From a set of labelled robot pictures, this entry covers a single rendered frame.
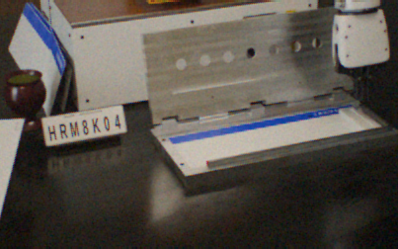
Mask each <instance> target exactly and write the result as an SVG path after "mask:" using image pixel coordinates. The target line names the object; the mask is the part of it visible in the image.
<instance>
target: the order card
mask: <svg viewBox="0 0 398 249"><path fill-rule="evenodd" d="M41 123H42V127H43V134H44V139H45V145H46V146H51V145H57V144H61V143H69V142H73V141H80V140H83V139H92V138H95V137H103V136H107V135H111V134H118V133H122V132H127V129H126V125H125V117H124V113H123V106H122V105H119V106H111V107H107V108H100V109H96V110H88V111H84V112H75V113H71V114H63V115H59V116H52V117H47V118H43V119H41Z"/></svg>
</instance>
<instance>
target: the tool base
mask: <svg viewBox="0 0 398 249"><path fill-rule="evenodd" d="M352 93H353V91H347V92H345V91H343V90H342V89H339V90H335V91H333V93H329V95H324V96H320V97H314V103H313V104H305V105H302V106H295V107H291V108H287V107H286V102H285V103H282V104H274V105H270V106H262V104H255V105H251V108H247V110H241V111H236V112H229V113H228V118H227V119H224V120H219V121H212V122H209V123H201V124H200V123H199V118H194V119H191V120H187V121H179V122H176V120H175V119H170V120H166V121H162V123H161V124H158V125H155V126H154V128H153V129H151V130H150V139H152V141H153V143H155V145H156V146H157V148H158V149H159V151H161V154H162V155H163V156H164V158H165V159H166V160H167V162H168V163H169V165H170V166H172V168H173V170H174V171H175V173H176V174H177V175H178V177H179V178H180V180H181V181H182V183H184V185H185V186H186V187H190V186H193V185H200V184H203V183H209V182H213V181H219V180H223V179H230V178H233V177H240V176H243V175H249V174H253V173H260V172H263V171H270V170H273V169H277V168H282V167H285V166H292V165H295V164H302V163H305V162H312V161H316V160H322V159H325V158H332V157H335V156H342V155H346V154H352V153H356V152H359V151H365V150H368V149H374V148H378V147H385V146H388V145H395V144H398V129H396V128H394V127H393V130H388V131H385V132H378V133H375V134H368V135H365V136H361V137H354V138H351V139H344V140H341V141H333V142H330V143H323V144H320V145H313V146H310V147H303V148H299V149H293V150H289V151H283V152H279V153H276V154H269V155H266V156H259V157H255V158H249V159H245V160H239V161H234V162H228V163H224V164H217V165H214V166H208V167H207V165H203V166H197V167H193V168H190V167H189V165H188V164H186V162H185V161H184V159H183V158H182V156H180V154H179V153H178V151H177V150H176V148H175V147H174V146H173V145H172V143H171V142H170V141H169V139H168V138H169V137H175V136H179V135H182V134H190V133H194V132H201V131H205V130H212V129H216V128H223V127H227V126H235V125H244V124H247V123H254V122H259V121H266V120H269V119H274V118H281V117H284V116H292V115H295V114H303V113H307V112H314V111H318V110H325V109H329V108H336V107H340V106H347V105H352V106H354V107H356V108H357V109H358V110H360V111H361V112H362V110H361V106H359V104H360V102H359V101H358V100H356V99H354V98H353V97H352V96H350V95H351V94H352ZM365 115H366V116H367V114H365ZM369 118H370V117H369ZM371 120H372V119H371ZM374 122H375V123H376V121H374ZM377 124H378V125H380V126H381V124H379V123H377ZM161 139H166V140H165V141H162V140H161ZM181 163H184V165H183V166H181V165H180V164H181Z"/></svg>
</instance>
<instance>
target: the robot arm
mask: <svg viewBox="0 0 398 249"><path fill-rule="evenodd" d="M379 5H380V0H335V9H341V10H339V11H338V14H335V20H334V24H333V60H334V62H335V72H336V73H338V74H347V75H348V76H349V77H350V78H351V79H352V80H353V85H354V97H355V98H356V100H358V101H361V102H365V101H370V80H371V79H372V77H373V74H374V72H376V70H377V69H378V68H381V67H383V66H385V65H386V64H387V62H386V61H387V59H389V41H388V36H387V28H386V24H385V18H384V16H383V11H382V10H380V9H378V8H377V7H378V6H379ZM344 66H346V67H347V68H345V67H344ZM360 67H361V69H360Z"/></svg>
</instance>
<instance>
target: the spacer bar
mask: <svg viewBox="0 0 398 249"><path fill-rule="evenodd" d="M339 115H340V116H342V118H344V119H345V120H346V121H348V123H350V124H351V125H353V126H354V127H355V128H357V129H358V130H366V129H369V128H376V127H378V126H377V124H374V123H373V122H372V121H370V120H369V119H367V118H366V116H364V115H363V114H361V113H360V112H358V110H356V109H355V108H353V107H350V108H343V109H339Z"/></svg>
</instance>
